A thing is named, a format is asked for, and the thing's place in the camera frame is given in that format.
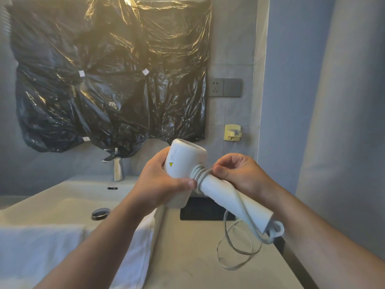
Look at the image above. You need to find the person's left hand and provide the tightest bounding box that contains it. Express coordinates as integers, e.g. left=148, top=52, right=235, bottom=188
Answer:
left=131, top=146, right=196, bottom=217

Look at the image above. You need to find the person's right hand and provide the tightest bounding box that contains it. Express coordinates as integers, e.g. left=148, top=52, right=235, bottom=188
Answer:
left=212, top=153, right=289, bottom=214

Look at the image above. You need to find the white hair dryer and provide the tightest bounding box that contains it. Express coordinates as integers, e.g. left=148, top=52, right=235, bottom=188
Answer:
left=162, top=138, right=285, bottom=238

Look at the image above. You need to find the white power cord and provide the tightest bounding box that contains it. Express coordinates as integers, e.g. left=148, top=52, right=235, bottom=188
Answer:
left=191, top=165, right=280, bottom=271

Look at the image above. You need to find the black tray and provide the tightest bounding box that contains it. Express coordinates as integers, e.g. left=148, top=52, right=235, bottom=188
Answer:
left=180, top=197, right=237, bottom=222

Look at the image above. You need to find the person's right forearm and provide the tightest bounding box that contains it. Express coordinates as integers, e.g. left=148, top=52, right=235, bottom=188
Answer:
left=272, top=186, right=385, bottom=289

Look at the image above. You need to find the person's left forearm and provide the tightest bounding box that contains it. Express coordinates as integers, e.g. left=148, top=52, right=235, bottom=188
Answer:
left=34, top=195, right=157, bottom=289

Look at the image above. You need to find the chrome faucet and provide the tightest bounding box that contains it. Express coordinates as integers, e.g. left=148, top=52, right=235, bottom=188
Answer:
left=101, top=148, right=126, bottom=183

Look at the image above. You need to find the chrome sink drain plug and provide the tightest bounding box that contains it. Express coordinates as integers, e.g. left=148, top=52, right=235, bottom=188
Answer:
left=91, top=207, right=112, bottom=221

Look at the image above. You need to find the white sink basin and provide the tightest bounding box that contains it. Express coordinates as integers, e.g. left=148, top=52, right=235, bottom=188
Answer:
left=0, top=174, right=166, bottom=289

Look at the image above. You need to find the white shower curtain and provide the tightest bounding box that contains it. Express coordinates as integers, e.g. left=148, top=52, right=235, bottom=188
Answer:
left=294, top=0, right=385, bottom=262

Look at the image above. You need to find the black plastic sheet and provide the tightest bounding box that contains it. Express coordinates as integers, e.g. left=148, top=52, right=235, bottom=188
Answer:
left=6, top=0, right=212, bottom=159

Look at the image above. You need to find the white towel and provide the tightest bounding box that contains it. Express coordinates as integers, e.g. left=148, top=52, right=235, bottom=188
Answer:
left=0, top=207, right=157, bottom=289

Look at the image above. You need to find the yellow wall holder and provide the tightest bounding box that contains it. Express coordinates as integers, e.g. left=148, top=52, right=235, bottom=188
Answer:
left=224, top=124, right=243, bottom=142

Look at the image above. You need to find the grey wall power socket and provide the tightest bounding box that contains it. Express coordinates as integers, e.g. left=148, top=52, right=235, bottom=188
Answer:
left=209, top=78, right=225, bottom=98

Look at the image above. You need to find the wall mirror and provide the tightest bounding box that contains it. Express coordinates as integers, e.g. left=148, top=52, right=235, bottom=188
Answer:
left=0, top=0, right=18, bottom=63

